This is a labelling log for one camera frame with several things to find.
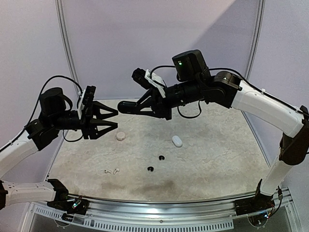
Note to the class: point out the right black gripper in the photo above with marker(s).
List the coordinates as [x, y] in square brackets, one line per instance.
[160, 104]

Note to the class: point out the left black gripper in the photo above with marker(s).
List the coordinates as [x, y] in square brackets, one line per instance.
[89, 123]

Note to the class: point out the black oval charging case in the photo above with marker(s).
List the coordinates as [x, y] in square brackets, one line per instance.
[127, 107]

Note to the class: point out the white earbud charging case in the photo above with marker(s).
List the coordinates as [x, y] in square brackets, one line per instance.
[177, 141]

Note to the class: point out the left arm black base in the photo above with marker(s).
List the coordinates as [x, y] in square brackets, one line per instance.
[71, 205]

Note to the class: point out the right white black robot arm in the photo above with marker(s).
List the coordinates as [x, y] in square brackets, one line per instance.
[228, 89]

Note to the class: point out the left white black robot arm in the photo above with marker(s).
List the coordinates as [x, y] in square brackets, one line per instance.
[56, 115]

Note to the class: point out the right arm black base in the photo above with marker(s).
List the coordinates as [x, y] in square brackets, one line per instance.
[253, 204]

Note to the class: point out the pink round charging case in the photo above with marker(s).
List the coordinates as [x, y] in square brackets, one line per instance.
[120, 136]

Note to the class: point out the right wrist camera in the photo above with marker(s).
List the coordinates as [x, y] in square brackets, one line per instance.
[142, 77]

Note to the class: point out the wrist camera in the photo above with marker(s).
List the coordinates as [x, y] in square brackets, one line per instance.
[142, 77]
[86, 97]

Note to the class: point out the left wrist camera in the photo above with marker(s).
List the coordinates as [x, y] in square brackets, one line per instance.
[86, 97]

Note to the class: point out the aluminium front rail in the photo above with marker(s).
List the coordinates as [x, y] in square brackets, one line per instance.
[215, 215]

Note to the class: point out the left metal corner post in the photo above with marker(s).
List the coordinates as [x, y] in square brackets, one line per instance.
[65, 40]

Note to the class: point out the metal corner post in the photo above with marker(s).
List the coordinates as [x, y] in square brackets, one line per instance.
[255, 38]
[65, 40]

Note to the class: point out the right metal corner post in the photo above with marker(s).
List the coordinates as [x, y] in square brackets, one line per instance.
[255, 38]

